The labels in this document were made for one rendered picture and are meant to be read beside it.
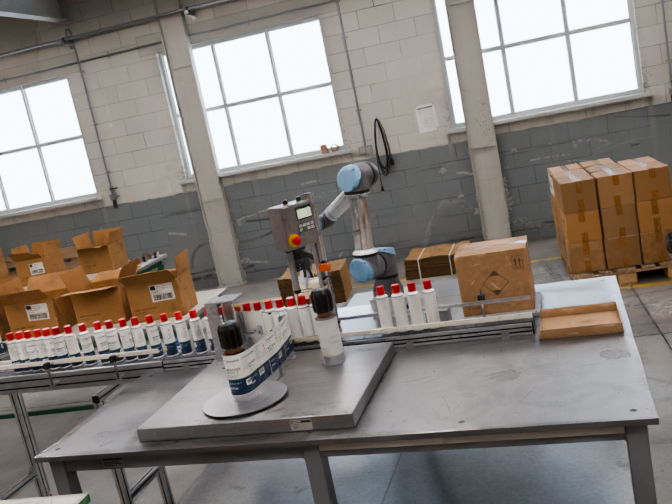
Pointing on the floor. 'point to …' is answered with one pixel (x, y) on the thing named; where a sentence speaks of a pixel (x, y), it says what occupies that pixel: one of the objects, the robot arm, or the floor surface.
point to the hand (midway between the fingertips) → (311, 284)
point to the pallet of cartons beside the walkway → (612, 217)
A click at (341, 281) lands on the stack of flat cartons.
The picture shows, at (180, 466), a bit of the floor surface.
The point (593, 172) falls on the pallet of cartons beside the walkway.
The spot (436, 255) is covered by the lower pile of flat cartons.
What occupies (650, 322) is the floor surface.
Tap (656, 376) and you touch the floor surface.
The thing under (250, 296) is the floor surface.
